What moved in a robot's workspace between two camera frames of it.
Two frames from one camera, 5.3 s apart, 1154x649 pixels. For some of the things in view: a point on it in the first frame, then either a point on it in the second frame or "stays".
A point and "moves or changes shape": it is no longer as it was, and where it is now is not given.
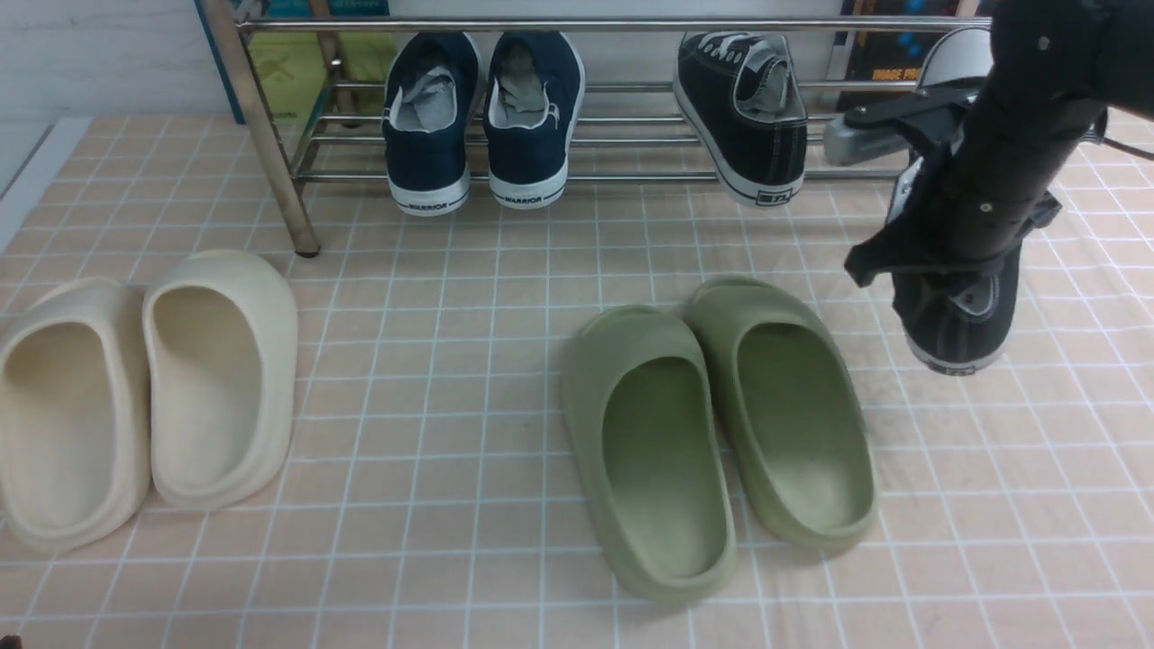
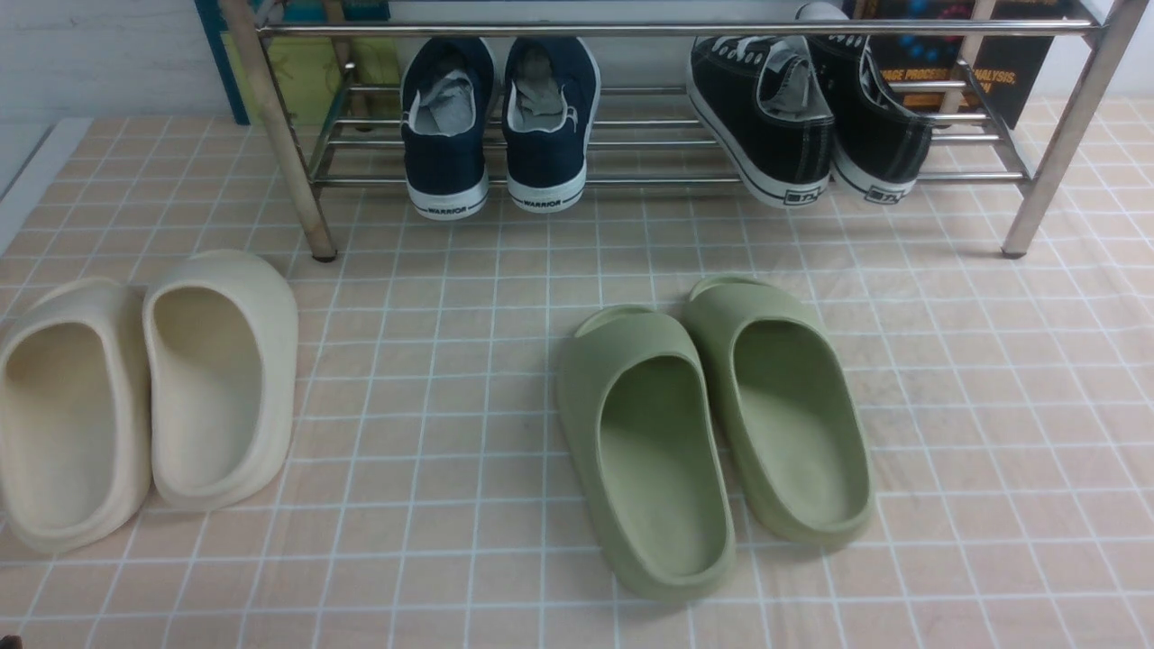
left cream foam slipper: x=76 y=415 stays
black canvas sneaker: x=959 y=322 to x=880 y=148
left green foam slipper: x=643 y=410 stays
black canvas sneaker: x=742 y=98 moves or changes shape
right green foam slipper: x=801 y=447 stays
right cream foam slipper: x=222 y=329 stays
